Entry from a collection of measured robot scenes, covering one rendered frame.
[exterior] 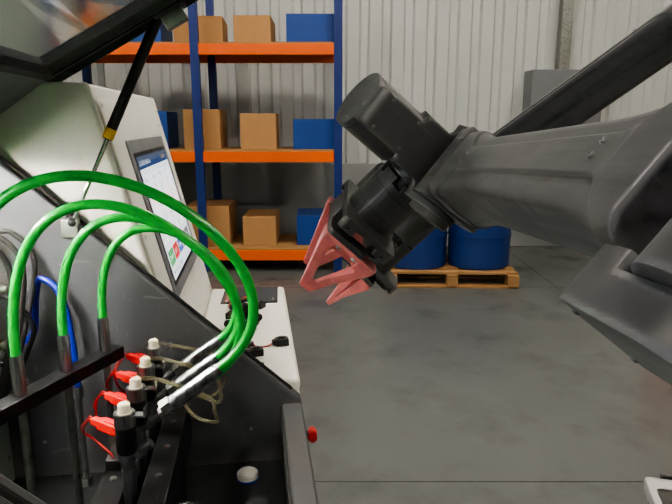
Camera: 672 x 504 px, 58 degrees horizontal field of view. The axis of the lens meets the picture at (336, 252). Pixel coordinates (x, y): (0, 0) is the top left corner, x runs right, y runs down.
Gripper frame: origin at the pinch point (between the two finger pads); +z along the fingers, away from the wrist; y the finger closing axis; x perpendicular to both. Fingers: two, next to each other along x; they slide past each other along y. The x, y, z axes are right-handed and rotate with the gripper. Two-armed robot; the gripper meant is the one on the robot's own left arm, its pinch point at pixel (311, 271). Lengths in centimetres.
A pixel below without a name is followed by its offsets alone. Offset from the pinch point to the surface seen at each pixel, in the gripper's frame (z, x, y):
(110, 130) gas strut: 23, -29, -42
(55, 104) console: 27, -39, -45
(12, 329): 40.7, -20.1, -10.6
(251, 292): 12.3, -0.3, -9.8
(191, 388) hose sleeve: 26.7, 2.1, -5.0
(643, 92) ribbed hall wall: -140, 332, -661
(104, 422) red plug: 39.3, -3.1, -4.3
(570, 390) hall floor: 54, 226, -213
